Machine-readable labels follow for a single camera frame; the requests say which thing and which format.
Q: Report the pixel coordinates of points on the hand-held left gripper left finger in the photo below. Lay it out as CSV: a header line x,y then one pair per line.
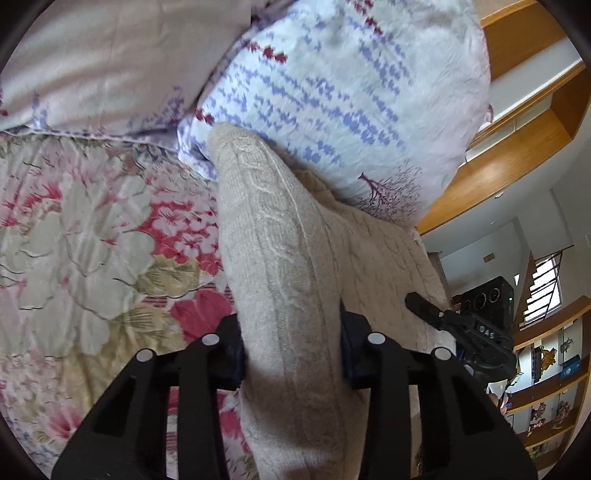
x,y
231,364

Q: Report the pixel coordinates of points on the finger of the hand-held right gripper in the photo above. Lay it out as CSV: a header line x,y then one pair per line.
x,y
425,308

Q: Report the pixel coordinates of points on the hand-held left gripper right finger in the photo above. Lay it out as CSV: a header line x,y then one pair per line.
x,y
355,355

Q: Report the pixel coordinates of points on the yellow figurine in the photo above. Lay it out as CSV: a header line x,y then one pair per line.
x,y
547,359

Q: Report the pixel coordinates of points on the window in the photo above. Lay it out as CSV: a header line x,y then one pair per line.
x,y
545,290

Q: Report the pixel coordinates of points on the wooden display shelf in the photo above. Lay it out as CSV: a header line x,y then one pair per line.
x,y
554,397

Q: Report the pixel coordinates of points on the blue box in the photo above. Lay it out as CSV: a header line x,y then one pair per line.
x,y
571,367

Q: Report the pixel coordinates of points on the wooden headboard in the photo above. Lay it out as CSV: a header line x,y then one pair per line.
x,y
508,170

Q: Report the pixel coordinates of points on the floral quilt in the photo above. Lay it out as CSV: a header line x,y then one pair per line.
x,y
92,254

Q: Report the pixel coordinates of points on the blue tree-print pillow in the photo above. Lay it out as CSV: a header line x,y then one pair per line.
x,y
346,92

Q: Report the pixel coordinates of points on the pink floral pillow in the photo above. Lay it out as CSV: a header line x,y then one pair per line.
x,y
115,60

